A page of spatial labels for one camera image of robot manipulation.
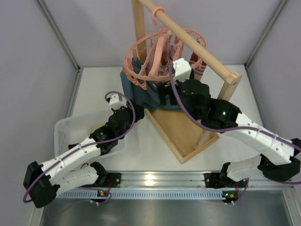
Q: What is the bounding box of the aluminium mounting rail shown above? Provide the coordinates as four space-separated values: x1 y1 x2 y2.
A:
39 170 296 189

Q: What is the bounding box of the pink cloth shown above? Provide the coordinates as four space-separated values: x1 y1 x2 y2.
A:
146 44 176 81

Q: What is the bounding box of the pink round clip hanger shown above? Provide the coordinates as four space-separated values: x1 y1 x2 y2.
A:
123 6 208 89

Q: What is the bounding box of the slotted cable duct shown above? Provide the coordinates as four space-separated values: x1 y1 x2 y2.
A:
58 189 238 200

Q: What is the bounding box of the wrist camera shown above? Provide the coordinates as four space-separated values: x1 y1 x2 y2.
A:
109 94 127 110
173 58 191 82

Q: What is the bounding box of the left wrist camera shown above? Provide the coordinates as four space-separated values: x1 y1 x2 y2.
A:
109 94 127 110

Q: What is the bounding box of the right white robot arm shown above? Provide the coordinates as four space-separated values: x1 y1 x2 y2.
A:
157 79 301 184

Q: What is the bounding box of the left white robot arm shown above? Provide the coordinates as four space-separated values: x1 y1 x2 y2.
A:
23 104 144 208

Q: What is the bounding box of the red purple striped sock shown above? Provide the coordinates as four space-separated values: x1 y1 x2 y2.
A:
189 52 207 81

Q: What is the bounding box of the wooden hanging rack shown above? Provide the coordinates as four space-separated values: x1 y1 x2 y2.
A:
123 0 241 163

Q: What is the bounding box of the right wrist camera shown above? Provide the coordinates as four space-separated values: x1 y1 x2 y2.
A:
173 58 191 82

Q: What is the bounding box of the blue cloth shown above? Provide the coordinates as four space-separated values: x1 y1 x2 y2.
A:
120 70 181 113

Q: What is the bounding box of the pale green sock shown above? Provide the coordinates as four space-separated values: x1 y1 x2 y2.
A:
89 125 102 135

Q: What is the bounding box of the white plastic basket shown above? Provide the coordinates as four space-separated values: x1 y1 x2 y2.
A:
54 110 113 156

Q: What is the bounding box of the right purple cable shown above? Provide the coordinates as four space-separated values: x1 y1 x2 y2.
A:
168 61 301 184

